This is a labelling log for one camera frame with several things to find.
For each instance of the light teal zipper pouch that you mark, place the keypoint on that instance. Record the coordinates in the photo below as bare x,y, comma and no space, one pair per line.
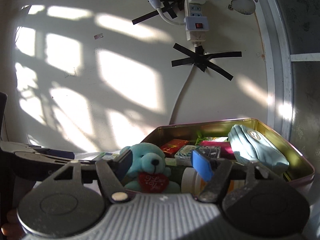
255,150

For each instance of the green wipes packet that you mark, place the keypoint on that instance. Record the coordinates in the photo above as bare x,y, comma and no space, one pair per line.
107,156

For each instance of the small red box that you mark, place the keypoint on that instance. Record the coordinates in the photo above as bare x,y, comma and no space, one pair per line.
172,146

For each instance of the checked grey bed sheet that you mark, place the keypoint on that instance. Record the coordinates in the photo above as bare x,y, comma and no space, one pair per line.
315,205

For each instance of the teal teddy bear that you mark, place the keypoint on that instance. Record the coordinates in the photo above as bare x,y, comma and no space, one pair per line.
147,155

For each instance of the white power strip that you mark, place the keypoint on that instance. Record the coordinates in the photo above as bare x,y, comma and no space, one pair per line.
196,10

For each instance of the small green box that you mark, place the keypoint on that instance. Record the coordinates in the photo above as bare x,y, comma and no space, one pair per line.
203,140

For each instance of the floral tissue packet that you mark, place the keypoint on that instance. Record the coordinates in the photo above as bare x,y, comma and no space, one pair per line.
185,151

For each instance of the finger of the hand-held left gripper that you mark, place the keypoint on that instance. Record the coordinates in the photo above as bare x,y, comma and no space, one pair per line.
61,153

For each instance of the pink tin box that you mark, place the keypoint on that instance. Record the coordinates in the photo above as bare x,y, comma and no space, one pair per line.
295,155

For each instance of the magenta zipper pouch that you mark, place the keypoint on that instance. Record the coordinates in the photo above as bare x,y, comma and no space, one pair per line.
225,150

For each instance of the small wall sticker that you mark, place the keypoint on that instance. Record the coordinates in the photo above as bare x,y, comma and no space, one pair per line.
98,36

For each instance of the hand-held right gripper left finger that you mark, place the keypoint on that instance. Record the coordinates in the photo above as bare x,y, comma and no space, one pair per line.
124,166

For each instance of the white adaptor with red switch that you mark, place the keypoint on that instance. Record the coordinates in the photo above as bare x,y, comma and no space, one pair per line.
196,25

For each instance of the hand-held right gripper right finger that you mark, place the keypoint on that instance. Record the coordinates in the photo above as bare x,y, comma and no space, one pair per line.
201,165

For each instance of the black tape cross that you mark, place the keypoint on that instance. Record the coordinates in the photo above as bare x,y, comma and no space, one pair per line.
215,55
150,16

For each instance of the white jar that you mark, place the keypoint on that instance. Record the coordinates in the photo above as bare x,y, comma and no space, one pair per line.
190,180

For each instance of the white window frame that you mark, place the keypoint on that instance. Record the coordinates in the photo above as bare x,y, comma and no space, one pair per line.
275,55

